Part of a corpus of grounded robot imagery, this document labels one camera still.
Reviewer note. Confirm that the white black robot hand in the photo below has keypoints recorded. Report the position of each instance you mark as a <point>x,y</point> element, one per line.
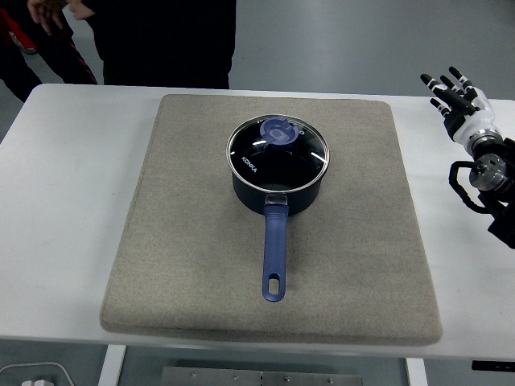
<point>468,118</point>

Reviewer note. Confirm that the black table control panel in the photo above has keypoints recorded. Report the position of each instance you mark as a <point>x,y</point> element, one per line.
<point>495,366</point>

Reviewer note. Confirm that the white table leg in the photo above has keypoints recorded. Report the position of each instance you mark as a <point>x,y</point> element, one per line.
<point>416,374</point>
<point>110,366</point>

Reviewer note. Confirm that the person's hand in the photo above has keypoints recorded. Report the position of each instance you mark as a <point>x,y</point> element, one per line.
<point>83,8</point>
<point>44,14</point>

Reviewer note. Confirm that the beige fabric mat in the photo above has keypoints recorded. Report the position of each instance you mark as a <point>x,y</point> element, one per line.
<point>201,241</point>

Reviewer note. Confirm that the glass pot lid blue knob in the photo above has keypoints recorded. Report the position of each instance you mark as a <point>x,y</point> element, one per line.
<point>249,161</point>

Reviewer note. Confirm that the grey metal plate with screws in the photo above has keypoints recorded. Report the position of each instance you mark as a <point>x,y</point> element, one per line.
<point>241,378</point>

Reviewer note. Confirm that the dark blue saucepan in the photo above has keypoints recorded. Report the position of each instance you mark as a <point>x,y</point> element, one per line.
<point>274,249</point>

